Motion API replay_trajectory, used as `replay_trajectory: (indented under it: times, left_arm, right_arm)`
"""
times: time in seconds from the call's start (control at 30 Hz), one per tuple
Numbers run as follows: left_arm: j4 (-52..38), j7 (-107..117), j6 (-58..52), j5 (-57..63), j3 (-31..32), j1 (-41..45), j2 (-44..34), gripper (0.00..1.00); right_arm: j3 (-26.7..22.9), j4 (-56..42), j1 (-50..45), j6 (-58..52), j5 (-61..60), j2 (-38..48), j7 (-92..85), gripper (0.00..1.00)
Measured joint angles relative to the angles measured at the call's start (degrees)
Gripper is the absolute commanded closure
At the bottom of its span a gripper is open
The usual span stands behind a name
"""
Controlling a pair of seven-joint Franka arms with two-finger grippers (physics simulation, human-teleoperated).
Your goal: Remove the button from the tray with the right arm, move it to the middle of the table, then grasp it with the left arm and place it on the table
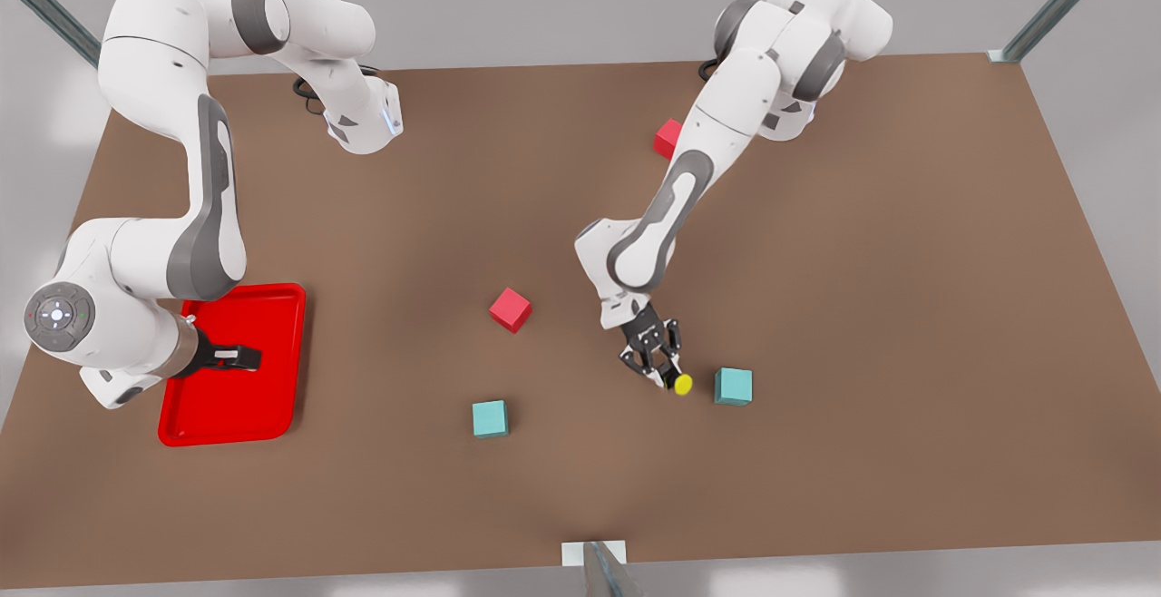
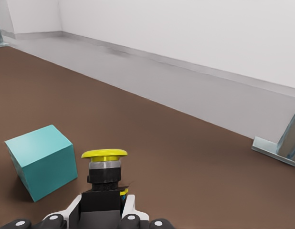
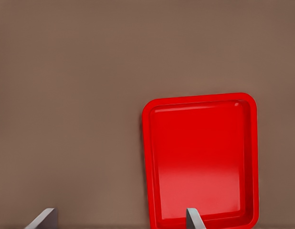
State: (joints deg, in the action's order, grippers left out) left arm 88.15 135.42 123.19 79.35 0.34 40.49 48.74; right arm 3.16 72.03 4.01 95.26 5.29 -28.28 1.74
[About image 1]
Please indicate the small yellow round object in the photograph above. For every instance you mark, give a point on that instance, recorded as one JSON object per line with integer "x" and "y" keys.
{"x": 683, "y": 385}

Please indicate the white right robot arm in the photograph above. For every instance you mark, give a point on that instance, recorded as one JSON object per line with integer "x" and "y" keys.
{"x": 150, "y": 62}

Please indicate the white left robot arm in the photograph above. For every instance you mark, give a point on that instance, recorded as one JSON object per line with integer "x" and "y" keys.
{"x": 726, "y": 116}

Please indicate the red plastic tray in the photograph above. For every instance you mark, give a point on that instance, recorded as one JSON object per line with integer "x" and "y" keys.
{"x": 238, "y": 402}

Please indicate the teal cube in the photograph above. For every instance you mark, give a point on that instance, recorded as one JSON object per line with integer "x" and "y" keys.
{"x": 733, "y": 386}
{"x": 490, "y": 419}

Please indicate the red cube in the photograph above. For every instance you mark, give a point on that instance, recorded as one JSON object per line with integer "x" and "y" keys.
{"x": 668, "y": 139}
{"x": 510, "y": 309}

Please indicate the silver frame post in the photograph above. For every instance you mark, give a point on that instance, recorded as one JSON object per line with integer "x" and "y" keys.
{"x": 50, "y": 12}
{"x": 600, "y": 565}
{"x": 1057, "y": 3}

